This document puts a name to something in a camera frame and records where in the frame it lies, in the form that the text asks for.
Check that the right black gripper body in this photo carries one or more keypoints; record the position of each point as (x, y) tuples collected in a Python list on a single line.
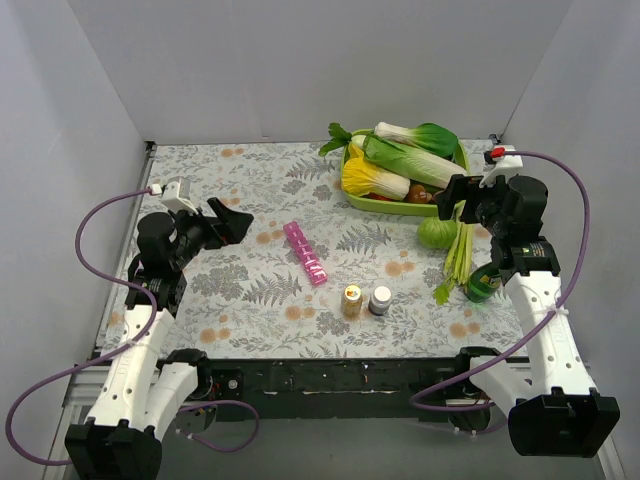
[(470, 196)]

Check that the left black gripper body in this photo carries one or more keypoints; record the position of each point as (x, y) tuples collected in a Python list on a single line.
[(214, 230)]

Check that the pink weekly pill organizer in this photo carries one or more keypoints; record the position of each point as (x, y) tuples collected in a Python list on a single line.
[(305, 254)]

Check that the clear bottle of yellow pills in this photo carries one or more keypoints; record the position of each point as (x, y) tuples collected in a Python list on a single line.
[(351, 301)]

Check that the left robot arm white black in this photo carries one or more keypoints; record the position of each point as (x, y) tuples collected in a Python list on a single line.
[(121, 437)]

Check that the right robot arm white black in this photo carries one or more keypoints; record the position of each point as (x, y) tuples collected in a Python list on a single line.
[(558, 410)]

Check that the brown mushroom toy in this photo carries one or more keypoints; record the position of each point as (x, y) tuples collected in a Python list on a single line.
[(417, 194)]

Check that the round green cabbage toy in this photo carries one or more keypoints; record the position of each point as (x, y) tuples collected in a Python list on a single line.
[(437, 234)]

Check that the green plastic tray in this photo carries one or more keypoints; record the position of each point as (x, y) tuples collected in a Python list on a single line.
[(405, 208)]

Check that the green napa cabbage toy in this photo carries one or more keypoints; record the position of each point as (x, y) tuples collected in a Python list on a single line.
[(410, 162)]

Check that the bok choy toy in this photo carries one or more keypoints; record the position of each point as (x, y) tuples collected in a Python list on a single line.
[(427, 136)]

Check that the celery stalk toy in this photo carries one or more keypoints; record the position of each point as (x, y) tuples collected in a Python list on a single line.
[(457, 265)]

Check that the green glass bottle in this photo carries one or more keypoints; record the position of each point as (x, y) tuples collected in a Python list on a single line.
[(483, 283)]

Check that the floral table mat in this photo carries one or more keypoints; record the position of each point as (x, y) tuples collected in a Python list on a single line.
[(254, 300)]

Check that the yellow napa cabbage toy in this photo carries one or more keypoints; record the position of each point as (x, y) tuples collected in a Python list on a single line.
[(361, 178)]

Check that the leafy green herb toy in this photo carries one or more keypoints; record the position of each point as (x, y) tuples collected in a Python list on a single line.
[(339, 138)]

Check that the white bottle blue label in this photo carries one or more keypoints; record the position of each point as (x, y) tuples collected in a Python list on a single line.
[(380, 300)]

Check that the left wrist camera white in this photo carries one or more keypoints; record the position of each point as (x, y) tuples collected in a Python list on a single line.
[(176, 196)]

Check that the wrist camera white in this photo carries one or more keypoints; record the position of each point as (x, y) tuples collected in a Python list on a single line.
[(500, 161), (176, 196)]

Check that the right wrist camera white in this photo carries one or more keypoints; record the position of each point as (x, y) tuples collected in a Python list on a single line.
[(500, 161)]

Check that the black front table rail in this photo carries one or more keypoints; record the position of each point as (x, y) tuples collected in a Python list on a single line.
[(326, 388)]

